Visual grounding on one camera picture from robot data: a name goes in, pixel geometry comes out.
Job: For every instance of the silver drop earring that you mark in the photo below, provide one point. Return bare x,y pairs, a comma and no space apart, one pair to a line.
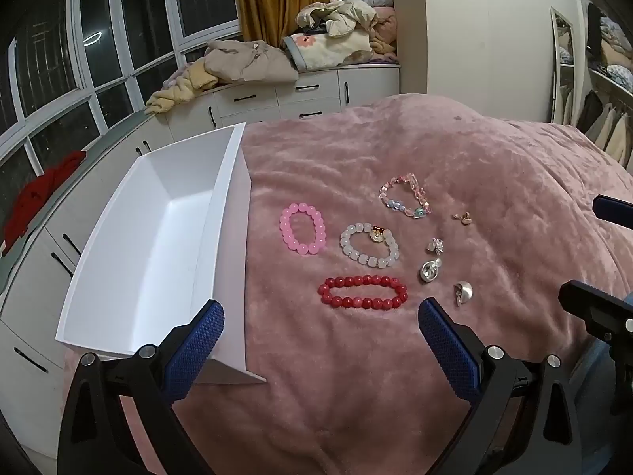
429,270

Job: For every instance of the pink plush blanket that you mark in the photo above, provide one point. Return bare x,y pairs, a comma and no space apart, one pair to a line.
420,158

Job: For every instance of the white rectangular box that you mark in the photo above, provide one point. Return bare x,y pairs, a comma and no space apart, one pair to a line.
163,237

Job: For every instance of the white drawer cabinet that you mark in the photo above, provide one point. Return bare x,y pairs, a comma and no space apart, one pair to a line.
277,96

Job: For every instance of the pink folded blanket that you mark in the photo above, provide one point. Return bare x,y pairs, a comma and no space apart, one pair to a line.
385,34

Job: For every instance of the silver flower earring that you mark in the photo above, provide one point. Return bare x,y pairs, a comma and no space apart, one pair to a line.
435,245

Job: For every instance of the cream padded jacket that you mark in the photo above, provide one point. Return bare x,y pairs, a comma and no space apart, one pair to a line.
341,17

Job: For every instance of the silver dome earring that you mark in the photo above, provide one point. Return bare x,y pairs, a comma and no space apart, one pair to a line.
464,291

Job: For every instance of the standing mirror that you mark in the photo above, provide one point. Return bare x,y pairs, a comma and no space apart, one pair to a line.
563,67

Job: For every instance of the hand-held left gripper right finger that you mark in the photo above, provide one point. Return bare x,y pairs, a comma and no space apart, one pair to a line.
445,346

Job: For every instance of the white floral quilt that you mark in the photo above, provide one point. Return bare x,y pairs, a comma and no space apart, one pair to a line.
329,49

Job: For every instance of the small gold earring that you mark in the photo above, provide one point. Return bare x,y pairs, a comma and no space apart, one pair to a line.
463,217

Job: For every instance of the white framed window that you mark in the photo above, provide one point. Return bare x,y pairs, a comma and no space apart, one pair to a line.
128,24

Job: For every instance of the person's jeans leg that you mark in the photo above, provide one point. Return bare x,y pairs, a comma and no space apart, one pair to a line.
591,396

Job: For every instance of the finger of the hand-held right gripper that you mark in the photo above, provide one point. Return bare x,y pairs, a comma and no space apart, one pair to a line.
613,206
593,302

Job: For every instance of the yellow fleece cloth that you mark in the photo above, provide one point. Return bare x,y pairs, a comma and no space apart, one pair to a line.
180,89

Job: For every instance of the wardrobe with hanging clothes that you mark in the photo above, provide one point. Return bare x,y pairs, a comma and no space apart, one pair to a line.
611,89

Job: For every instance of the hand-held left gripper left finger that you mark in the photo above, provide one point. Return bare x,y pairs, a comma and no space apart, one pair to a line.
197,346

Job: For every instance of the red cloth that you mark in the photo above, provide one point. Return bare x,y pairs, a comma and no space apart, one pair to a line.
39,193

